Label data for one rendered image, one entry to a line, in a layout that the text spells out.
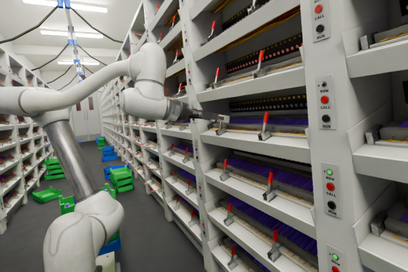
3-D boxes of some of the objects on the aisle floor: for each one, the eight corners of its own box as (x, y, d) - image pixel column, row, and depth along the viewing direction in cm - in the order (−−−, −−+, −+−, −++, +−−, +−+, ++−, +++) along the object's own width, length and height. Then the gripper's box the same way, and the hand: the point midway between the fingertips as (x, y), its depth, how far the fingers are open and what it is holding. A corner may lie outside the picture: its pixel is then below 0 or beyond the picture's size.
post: (213, 279, 110) (178, -88, 102) (204, 268, 118) (172, -72, 110) (243, 263, 119) (214, -74, 111) (234, 253, 127) (206, -61, 119)
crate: (68, 272, 125) (67, 258, 124) (65, 255, 141) (64, 243, 141) (121, 248, 143) (119, 237, 142) (113, 235, 159) (112, 225, 158)
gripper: (169, 119, 91) (216, 127, 102) (183, 120, 77) (237, 129, 88) (172, 102, 91) (218, 112, 102) (186, 99, 77) (238, 110, 88)
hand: (220, 118), depth 93 cm, fingers open, 3 cm apart
